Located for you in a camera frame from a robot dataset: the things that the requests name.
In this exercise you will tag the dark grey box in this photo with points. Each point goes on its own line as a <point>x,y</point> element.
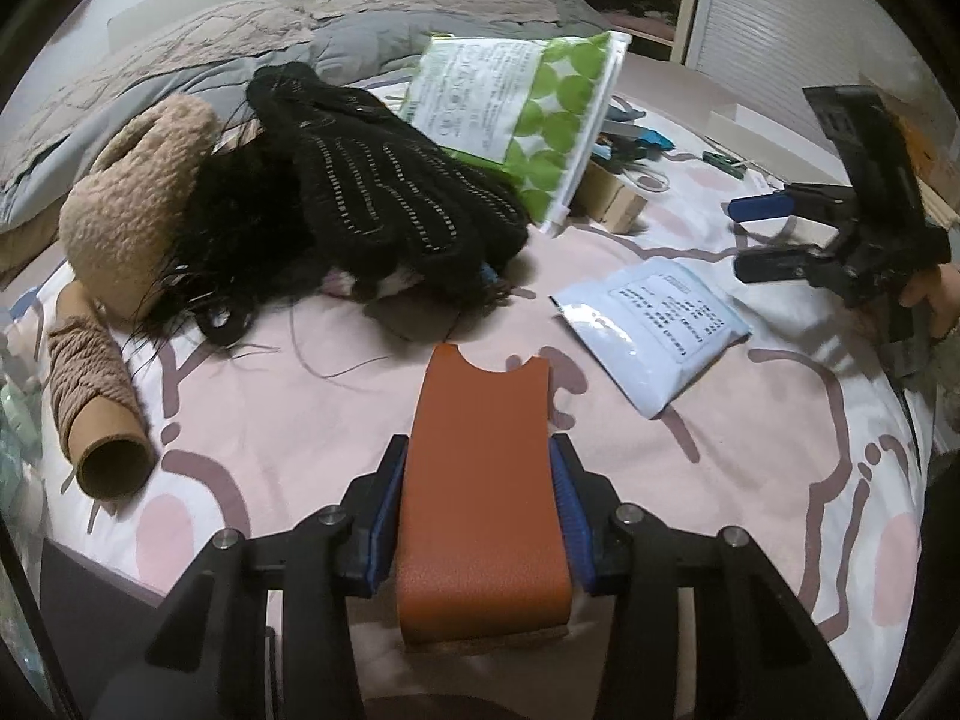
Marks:
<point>82,600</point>

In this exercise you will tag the white slatted cabinet door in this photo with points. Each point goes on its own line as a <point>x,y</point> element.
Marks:
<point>772,7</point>

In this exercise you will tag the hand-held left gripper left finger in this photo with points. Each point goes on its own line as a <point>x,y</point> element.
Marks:
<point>384,517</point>

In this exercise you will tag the beige fuzzy slipper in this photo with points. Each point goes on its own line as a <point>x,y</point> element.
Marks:
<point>135,210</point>

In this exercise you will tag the brown twine spool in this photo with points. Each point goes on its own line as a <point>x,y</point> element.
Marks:
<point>90,382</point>

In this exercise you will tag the blue plastic packet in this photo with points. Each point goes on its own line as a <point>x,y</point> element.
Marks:
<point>645,137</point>

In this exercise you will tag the brown leather case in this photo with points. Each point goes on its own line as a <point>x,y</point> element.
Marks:
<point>480,480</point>

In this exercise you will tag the person's right hand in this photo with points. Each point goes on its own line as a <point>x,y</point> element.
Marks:
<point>937,292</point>

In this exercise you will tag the white blue foil packet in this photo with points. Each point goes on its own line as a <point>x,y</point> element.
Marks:
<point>660,330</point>

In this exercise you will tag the black hair wig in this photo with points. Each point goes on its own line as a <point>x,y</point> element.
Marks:
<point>225,240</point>

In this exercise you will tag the clear plastic storage bin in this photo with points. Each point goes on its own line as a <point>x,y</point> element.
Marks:
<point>15,420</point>

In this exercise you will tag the grey duvet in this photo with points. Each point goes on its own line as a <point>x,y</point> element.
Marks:
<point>360,45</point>

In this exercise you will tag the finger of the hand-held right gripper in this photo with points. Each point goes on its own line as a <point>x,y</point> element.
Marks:
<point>761,207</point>
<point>776,264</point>

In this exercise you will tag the black stitched glove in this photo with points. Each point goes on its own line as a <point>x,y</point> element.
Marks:
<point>390,180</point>

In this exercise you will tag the tan cardboard box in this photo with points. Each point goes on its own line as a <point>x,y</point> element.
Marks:
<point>611,199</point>

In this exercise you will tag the pink white printed blanket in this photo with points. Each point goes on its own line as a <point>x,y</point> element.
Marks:
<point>300,405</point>

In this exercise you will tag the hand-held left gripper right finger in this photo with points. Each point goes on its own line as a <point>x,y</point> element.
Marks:
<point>571,514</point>

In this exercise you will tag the green dotted zip pouch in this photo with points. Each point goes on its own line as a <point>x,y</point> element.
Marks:
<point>540,135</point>

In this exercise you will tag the green clip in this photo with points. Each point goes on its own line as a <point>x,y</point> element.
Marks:
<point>724,161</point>

